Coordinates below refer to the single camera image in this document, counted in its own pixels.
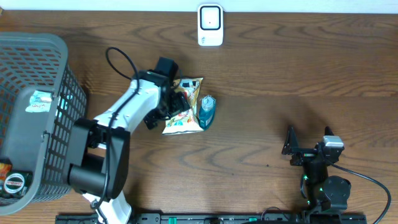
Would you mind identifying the yellow wet wipes pack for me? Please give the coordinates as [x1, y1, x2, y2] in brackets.
[162, 78, 203, 135]

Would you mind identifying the pale green small packet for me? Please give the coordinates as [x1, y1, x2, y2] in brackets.
[25, 90, 52, 113]

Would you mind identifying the white barcode scanner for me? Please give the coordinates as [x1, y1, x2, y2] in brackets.
[197, 4, 224, 47]

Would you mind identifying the grey plastic shopping basket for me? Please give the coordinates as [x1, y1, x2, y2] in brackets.
[1, 32, 87, 215]

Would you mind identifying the dark green round-logo box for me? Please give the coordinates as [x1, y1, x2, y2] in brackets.
[1, 170, 33, 198]

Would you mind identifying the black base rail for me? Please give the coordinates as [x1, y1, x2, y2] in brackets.
[55, 212, 368, 224]

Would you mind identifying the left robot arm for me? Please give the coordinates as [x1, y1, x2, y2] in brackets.
[62, 57, 190, 223]

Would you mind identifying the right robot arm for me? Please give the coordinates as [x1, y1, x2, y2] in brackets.
[282, 126, 351, 223]

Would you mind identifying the orange snack packet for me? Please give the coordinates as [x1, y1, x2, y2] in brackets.
[0, 162, 12, 184]

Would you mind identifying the teal spray bottle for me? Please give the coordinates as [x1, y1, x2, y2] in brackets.
[198, 95, 216, 130]

